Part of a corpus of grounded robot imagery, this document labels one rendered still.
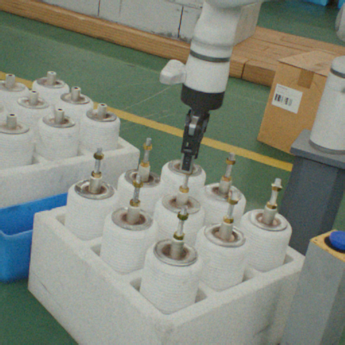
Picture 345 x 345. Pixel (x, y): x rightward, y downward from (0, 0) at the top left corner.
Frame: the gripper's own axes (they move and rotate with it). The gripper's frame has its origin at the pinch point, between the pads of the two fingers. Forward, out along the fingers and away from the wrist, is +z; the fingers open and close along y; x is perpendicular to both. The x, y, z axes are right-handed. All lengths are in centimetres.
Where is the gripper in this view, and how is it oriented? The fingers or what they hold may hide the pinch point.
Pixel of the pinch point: (189, 158)
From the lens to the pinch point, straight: 112.0
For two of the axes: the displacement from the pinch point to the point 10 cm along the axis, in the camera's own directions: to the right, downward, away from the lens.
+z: -1.6, 8.9, 4.3
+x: -9.7, -2.3, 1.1
